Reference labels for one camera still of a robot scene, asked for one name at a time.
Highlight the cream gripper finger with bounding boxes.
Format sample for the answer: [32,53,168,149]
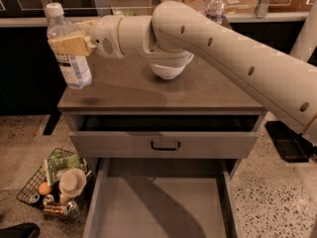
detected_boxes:
[48,34,96,57]
[75,20,95,32]

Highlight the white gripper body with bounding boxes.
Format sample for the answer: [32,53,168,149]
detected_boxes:
[89,15,125,59]

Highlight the blue label plastic bottle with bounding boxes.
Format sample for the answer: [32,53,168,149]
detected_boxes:
[46,3,92,89]

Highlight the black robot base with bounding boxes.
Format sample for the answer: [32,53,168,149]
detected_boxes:
[264,121,317,163]

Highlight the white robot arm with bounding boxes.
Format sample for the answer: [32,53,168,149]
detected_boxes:
[49,1,317,143]

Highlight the grey top drawer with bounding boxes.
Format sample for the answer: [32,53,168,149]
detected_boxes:
[69,129,259,159]

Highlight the grey drawer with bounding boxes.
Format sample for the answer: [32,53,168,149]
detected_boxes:
[69,129,259,159]
[83,159,242,238]

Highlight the clear water bottle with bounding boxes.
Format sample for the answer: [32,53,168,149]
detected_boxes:
[204,0,224,25]

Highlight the grey drawer cabinet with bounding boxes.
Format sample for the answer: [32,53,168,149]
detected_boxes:
[58,53,266,238]

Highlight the grey middle drawer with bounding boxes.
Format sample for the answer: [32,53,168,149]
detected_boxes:
[83,159,242,238]

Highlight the white ceramic bowl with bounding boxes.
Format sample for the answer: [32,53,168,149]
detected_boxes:
[149,54,194,80]

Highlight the green snack packet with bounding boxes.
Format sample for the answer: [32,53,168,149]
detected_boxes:
[44,150,87,185]

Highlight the beige round lid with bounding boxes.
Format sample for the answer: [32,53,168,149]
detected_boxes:
[59,168,87,198]

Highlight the orange fruit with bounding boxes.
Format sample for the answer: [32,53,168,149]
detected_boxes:
[38,182,53,195]

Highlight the silver soda can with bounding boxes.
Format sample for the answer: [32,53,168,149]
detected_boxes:
[43,194,54,206]

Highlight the brown drink can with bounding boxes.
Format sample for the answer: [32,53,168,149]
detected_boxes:
[43,202,69,217]

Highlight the black object floor corner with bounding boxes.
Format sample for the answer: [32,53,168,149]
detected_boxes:
[0,223,40,238]

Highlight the black drawer handle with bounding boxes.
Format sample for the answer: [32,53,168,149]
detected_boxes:
[151,141,181,151]

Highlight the black wire basket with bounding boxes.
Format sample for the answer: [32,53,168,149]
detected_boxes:
[17,149,92,217]

